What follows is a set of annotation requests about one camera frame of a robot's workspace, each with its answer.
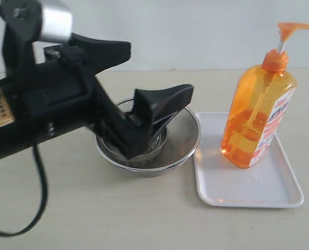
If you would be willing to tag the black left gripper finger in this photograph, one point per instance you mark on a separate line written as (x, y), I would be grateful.
(154, 109)

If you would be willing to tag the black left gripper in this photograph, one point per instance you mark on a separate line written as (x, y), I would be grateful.
(66, 95)

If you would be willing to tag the orange pump soap bottle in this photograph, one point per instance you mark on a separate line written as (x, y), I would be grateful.
(261, 98)

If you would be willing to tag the small stainless steel bowl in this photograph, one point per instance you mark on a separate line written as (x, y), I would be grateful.
(155, 145)

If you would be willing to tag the large steel mesh strainer bowl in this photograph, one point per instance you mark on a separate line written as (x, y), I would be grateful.
(184, 132)

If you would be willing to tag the white plastic tray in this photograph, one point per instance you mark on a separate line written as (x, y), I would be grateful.
(271, 183)

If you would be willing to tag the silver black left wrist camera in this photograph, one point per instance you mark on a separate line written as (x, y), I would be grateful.
(27, 22)

